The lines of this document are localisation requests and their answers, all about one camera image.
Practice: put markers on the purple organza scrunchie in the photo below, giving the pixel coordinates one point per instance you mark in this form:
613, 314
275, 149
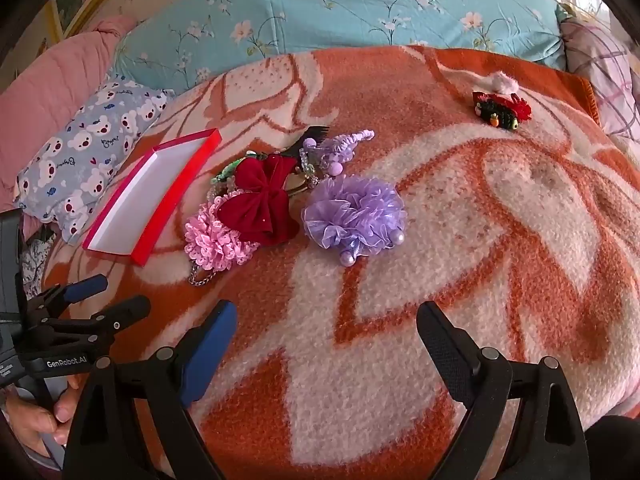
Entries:
350, 210

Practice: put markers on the blue floral quilt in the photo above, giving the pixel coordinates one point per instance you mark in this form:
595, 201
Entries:
350, 10

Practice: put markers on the orange and white blanket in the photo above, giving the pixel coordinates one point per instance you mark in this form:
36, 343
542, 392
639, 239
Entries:
450, 210

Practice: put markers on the black hair comb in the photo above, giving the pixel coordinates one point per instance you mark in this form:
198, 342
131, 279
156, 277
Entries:
312, 135

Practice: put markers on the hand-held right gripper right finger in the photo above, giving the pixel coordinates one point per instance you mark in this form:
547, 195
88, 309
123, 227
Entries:
445, 355

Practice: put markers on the red box with white inside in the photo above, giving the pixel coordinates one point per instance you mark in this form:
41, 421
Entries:
135, 200

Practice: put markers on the bear print pillow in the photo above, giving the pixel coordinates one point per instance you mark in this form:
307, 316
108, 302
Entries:
85, 145

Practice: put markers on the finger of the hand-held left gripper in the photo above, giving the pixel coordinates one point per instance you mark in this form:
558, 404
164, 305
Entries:
120, 316
87, 286

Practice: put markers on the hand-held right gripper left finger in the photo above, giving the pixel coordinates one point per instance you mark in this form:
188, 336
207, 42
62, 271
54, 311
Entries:
210, 355

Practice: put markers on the person's left hand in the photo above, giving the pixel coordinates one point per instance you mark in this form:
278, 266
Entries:
35, 420

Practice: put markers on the plaid pillow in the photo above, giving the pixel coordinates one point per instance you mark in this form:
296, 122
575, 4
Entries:
600, 75

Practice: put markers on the dark red velvet bow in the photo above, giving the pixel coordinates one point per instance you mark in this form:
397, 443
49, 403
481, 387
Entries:
260, 195

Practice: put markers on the small purple beaded scrunchie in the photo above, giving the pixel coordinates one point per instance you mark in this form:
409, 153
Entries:
340, 147

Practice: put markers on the white fluffy hair clip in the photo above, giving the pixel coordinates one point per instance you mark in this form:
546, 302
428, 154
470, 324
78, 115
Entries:
502, 82

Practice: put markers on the pink flower scrunchie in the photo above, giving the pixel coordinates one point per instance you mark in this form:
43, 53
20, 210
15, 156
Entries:
215, 240

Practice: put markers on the red and black crochet clip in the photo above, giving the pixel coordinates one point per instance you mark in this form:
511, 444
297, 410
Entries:
500, 110

